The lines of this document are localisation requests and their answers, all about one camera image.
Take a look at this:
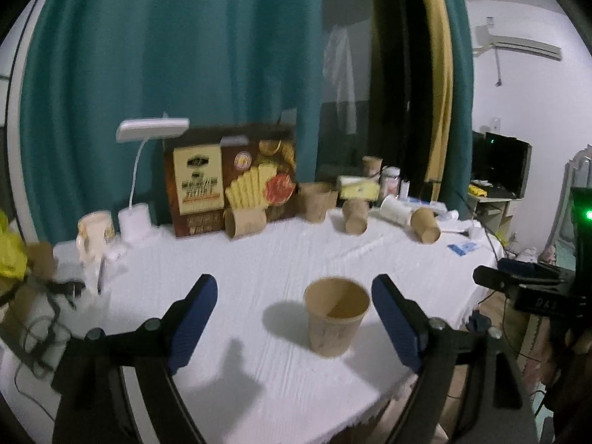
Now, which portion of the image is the brown paper cup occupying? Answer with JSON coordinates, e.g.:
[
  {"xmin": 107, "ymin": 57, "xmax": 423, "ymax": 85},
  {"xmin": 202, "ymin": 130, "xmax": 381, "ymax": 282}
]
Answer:
[
  {"xmin": 303, "ymin": 277, "xmax": 370, "ymax": 358},
  {"xmin": 410, "ymin": 208, "xmax": 441, "ymax": 245}
]

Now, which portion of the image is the white tablecloth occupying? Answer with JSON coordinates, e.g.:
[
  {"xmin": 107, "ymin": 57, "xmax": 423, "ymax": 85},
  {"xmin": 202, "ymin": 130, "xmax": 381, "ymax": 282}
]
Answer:
[{"xmin": 56, "ymin": 211, "xmax": 502, "ymax": 443}]

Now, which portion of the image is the blue white packet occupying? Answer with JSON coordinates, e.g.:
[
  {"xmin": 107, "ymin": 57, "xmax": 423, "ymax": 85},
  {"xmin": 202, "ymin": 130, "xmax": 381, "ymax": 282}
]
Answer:
[{"xmin": 448, "ymin": 240, "xmax": 480, "ymax": 257}]

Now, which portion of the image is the white paper cup lying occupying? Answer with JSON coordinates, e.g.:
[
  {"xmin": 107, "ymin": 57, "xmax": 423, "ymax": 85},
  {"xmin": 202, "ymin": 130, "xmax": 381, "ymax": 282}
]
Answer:
[{"xmin": 378, "ymin": 195, "xmax": 413, "ymax": 228}]

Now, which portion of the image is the white desk lamp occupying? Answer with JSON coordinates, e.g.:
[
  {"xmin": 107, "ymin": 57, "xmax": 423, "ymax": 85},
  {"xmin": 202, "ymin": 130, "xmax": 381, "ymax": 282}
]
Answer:
[{"xmin": 115, "ymin": 113, "xmax": 190, "ymax": 246}]

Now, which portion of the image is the white blue box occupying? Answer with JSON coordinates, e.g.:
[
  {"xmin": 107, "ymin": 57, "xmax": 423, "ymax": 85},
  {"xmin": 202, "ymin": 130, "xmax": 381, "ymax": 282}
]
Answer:
[{"xmin": 404, "ymin": 198, "xmax": 448, "ymax": 215}]

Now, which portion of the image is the small paper cup lying by box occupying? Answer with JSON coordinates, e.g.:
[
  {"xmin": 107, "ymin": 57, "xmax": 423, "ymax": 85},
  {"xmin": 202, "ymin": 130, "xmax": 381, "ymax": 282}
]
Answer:
[{"xmin": 224, "ymin": 208, "xmax": 267, "ymax": 239}]

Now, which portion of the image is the printed paper cup lying center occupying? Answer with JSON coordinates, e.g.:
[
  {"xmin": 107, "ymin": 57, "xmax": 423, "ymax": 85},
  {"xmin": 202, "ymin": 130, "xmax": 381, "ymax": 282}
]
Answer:
[{"xmin": 342, "ymin": 198, "xmax": 369, "ymax": 236}]

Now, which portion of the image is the cream cartoon mug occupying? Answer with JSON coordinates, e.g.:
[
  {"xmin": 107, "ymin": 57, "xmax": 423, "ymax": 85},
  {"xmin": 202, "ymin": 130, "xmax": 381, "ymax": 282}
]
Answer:
[{"xmin": 76, "ymin": 211, "xmax": 115, "ymax": 265}]

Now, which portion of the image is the black monitor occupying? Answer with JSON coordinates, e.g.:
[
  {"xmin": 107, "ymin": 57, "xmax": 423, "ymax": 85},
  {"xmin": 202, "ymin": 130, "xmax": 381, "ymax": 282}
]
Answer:
[{"xmin": 471, "ymin": 131, "xmax": 532, "ymax": 198}]

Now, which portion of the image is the white small bottle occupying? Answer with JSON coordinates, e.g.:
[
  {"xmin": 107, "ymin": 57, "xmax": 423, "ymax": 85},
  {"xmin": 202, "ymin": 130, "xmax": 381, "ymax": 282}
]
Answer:
[{"xmin": 398, "ymin": 181, "xmax": 410, "ymax": 199}]

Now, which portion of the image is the yellow butter box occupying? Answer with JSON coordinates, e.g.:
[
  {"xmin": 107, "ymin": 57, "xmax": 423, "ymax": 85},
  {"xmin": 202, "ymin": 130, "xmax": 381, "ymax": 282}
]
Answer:
[{"xmin": 337, "ymin": 175, "xmax": 380, "ymax": 202}]

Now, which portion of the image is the small jar white lid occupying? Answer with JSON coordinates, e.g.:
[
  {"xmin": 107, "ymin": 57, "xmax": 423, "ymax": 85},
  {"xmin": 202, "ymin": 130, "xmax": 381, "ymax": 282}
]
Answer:
[{"xmin": 380, "ymin": 166, "xmax": 400, "ymax": 198}]

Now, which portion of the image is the upright paper cup by box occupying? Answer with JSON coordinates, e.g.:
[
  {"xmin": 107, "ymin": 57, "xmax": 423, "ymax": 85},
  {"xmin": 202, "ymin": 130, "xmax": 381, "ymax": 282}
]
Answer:
[{"xmin": 298, "ymin": 182, "xmax": 338, "ymax": 223}]

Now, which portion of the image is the upright paper cup far back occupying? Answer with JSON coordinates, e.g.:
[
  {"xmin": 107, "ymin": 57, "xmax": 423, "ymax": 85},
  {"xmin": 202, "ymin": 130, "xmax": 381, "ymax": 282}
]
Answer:
[{"xmin": 362, "ymin": 155, "xmax": 382, "ymax": 179}]

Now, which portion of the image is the brown cracker box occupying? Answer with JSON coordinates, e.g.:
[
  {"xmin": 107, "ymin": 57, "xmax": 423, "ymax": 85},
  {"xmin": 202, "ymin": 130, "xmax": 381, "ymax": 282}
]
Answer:
[{"xmin": 164, "ymin": 123, "xmax": 297, "ymax": 238}]

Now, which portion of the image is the yellow plastic bag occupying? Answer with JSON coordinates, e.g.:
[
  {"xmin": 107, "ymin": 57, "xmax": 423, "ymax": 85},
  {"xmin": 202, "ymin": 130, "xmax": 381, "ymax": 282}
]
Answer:
[{"xmin": 0, "ymin": 212, "xmax": 28, "ymax": 294}]

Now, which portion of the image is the white air conditioner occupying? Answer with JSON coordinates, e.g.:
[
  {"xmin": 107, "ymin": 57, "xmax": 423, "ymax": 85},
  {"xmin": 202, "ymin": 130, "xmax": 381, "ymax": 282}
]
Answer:
[{"xmin": 472, "ymin": 25, "xmax": 563, "ymax": 61}]

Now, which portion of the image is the yellow curtain strip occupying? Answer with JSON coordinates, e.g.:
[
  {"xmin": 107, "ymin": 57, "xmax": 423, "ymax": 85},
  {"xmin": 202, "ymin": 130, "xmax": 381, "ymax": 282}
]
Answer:
[{"xmin": 423, "ymin": 0, "xmax": 454, "ymax": 199}]

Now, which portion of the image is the black cable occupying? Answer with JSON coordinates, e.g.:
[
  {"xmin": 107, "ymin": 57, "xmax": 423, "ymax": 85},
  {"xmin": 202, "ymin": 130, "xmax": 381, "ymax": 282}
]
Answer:
[{"xmin": 0, "ymin": 276, "xmax": 87, "ymax": 422}]

